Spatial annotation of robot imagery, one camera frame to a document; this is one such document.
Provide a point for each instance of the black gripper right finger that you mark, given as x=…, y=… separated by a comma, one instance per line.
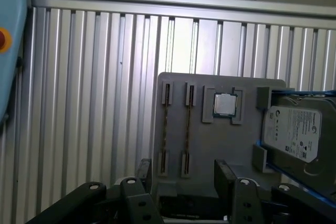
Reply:
x=244, y=203

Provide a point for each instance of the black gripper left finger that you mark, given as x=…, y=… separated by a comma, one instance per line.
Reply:
x=131, y=200

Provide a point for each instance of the RAM stick with blue label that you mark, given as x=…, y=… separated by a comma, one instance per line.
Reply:
x=166, y=129

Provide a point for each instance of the green RAM stick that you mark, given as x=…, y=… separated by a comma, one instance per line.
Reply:
x=189, y=129

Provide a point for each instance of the grey plastic parts rack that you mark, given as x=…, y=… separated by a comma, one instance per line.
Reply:
x=225, y=142

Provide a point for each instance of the silver hard disk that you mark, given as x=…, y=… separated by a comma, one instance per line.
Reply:
x=294, y=129

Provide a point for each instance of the silver CPU chip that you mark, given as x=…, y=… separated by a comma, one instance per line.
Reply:
x=225, y=104

